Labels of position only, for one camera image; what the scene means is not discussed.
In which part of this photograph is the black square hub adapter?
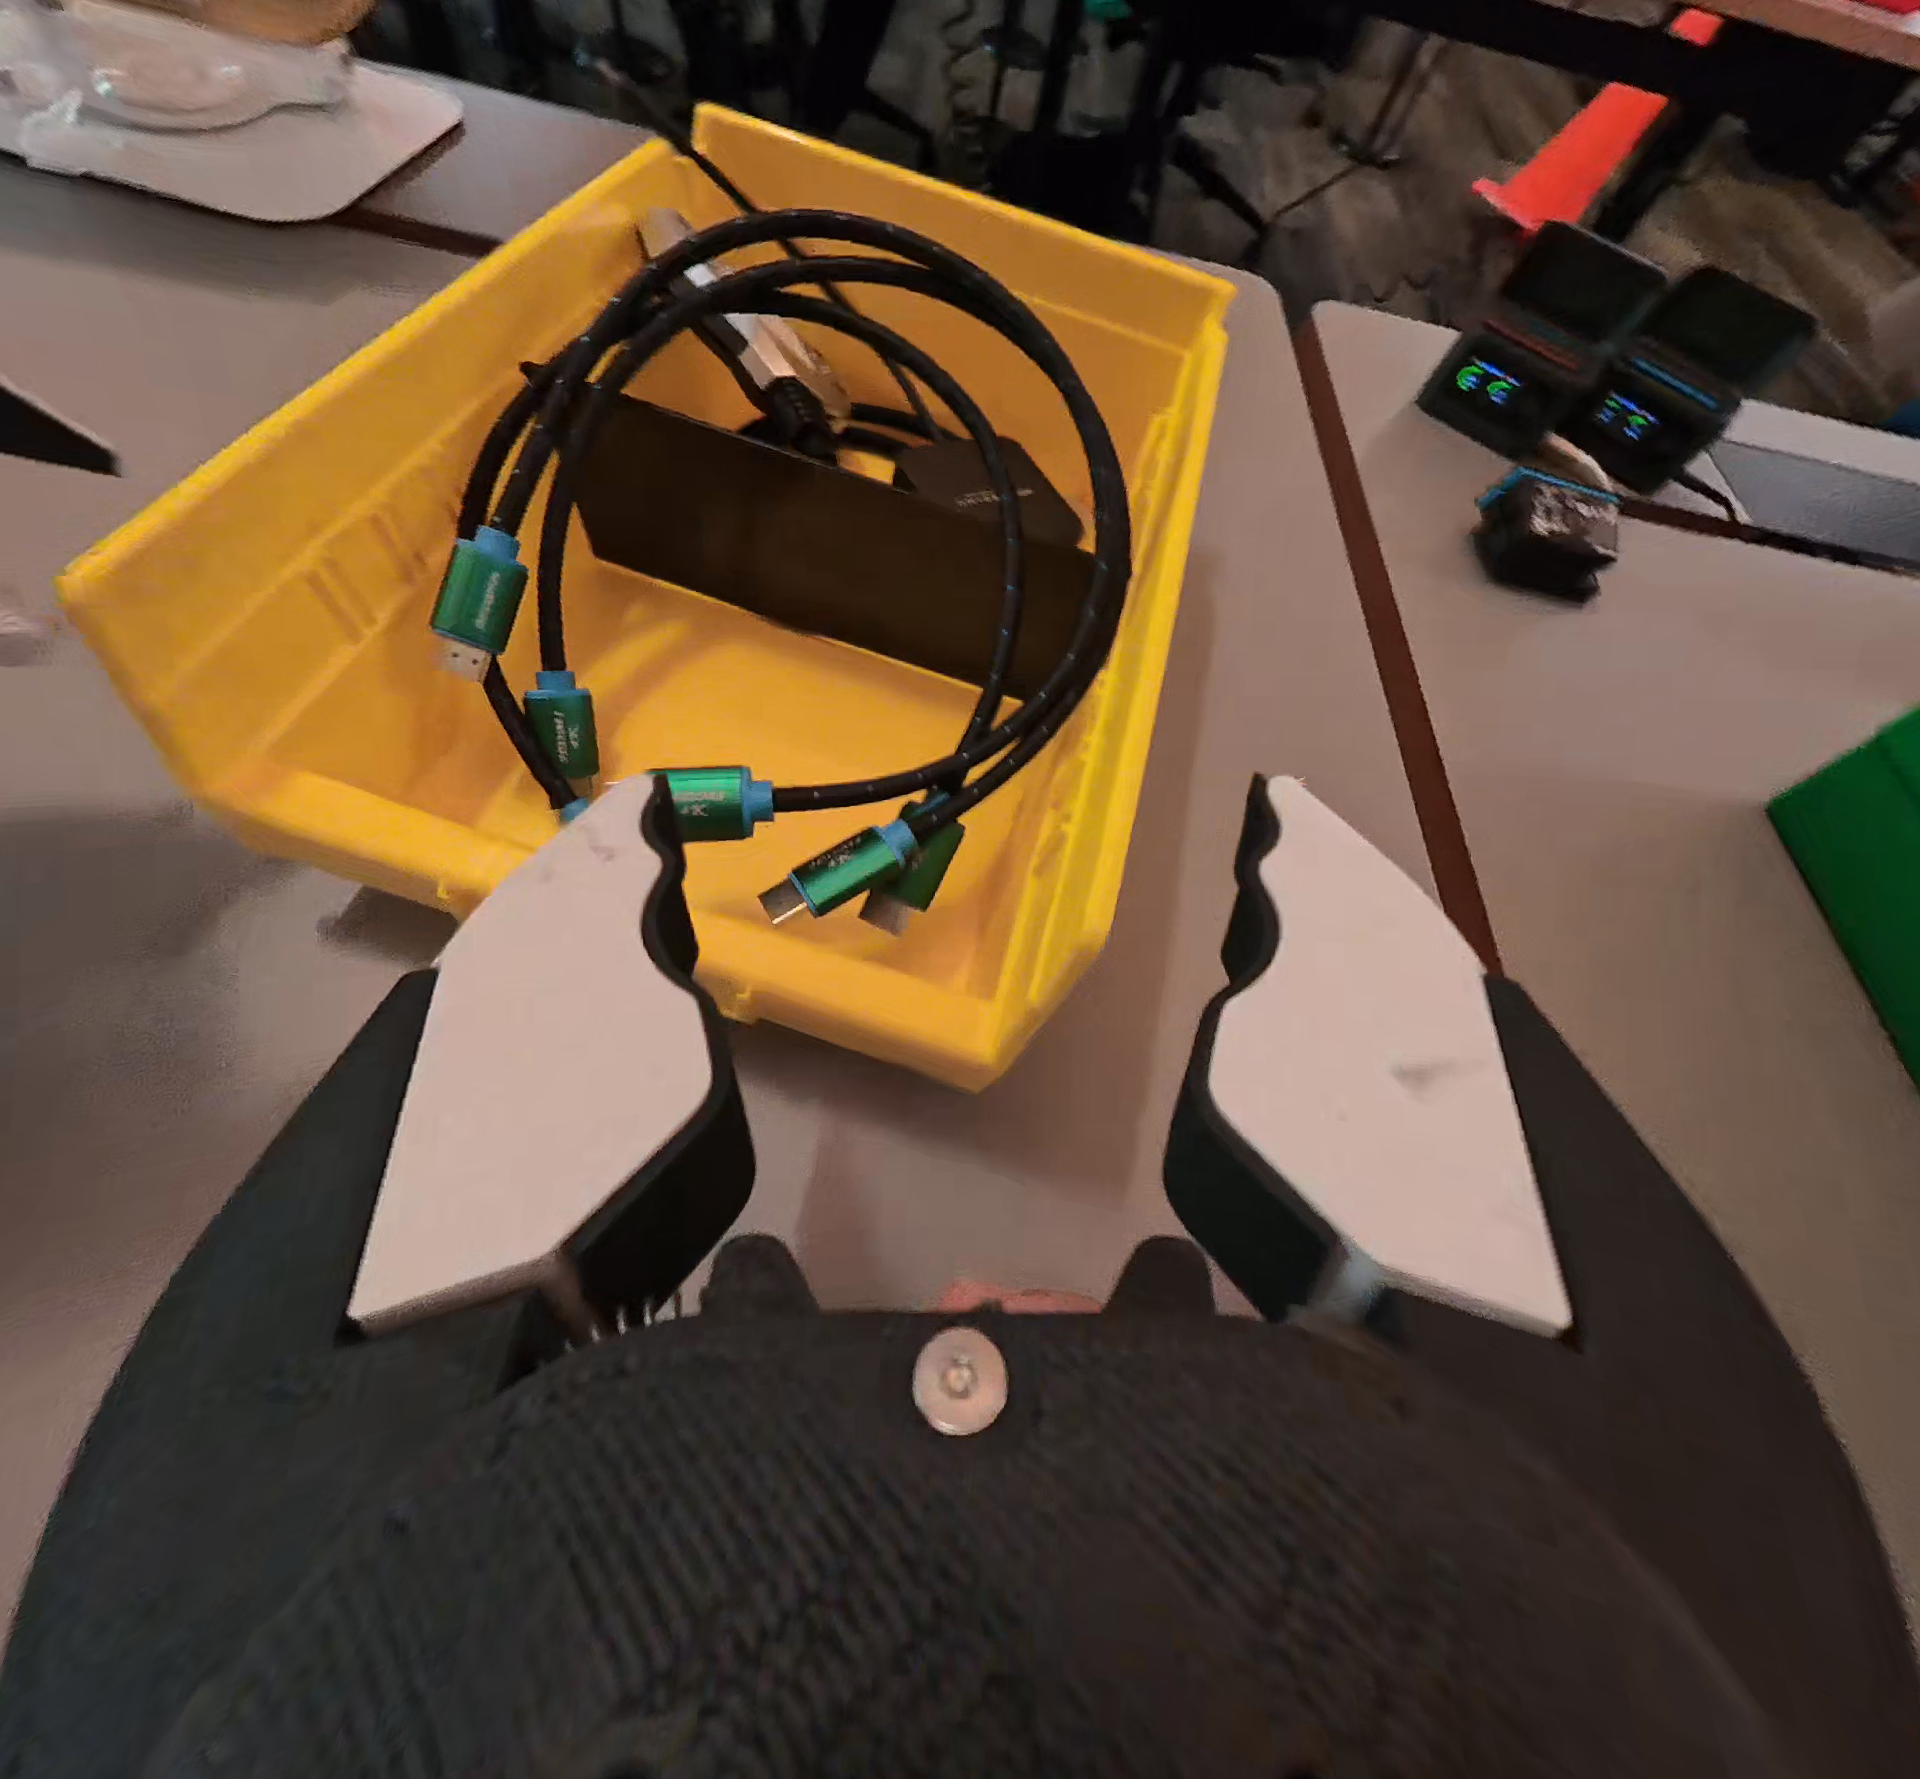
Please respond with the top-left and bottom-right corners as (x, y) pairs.
(898, 436), (1088, 551)

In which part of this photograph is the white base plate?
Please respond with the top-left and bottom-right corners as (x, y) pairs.
(0, 53), (467, 225)

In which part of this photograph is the black cable with green plugs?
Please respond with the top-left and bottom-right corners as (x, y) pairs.
(479, 293), (1052, 851)
(510, 253), (1126, 932)
(432, 206), (1133, 932)

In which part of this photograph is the black braided hub cable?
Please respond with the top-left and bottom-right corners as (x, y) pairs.
(569, 45), (939, 438)

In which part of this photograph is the yellow plastic bin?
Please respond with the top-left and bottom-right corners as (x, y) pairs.
(58, 102), (1236, 1094)

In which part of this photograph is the clear plastic packaging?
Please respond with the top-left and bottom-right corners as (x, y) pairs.
(0, 0), (354, 138)

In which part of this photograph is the black bin divider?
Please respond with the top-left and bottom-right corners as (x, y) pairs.
(578, 392), (1096, 701)

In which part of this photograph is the dark grey flat device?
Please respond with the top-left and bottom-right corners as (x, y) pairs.
(1711, 436), (1920, 565)

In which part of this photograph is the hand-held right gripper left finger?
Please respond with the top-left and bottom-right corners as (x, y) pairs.
(344, 775), (755, 1338)

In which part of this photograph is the black battery with blue trim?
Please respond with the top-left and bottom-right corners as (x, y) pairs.
(1474, 465), (1622, 599)

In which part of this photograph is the orange traffic cone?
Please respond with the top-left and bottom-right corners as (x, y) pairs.
(1469, 83), (1673, 236)

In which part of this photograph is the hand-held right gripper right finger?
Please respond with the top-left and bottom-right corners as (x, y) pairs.
(1162, 775), (1578, 1343)

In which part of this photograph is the green plastic bin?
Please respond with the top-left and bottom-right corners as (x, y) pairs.
(1766, 705), (1920, 1082)

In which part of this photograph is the silver plug adapter cable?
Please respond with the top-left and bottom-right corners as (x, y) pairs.
(633, 206), (848, 419)

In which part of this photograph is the black battery charging case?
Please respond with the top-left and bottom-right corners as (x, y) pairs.
(1418, 219), (1667, 453)
(1559, 264), (1817, 492)

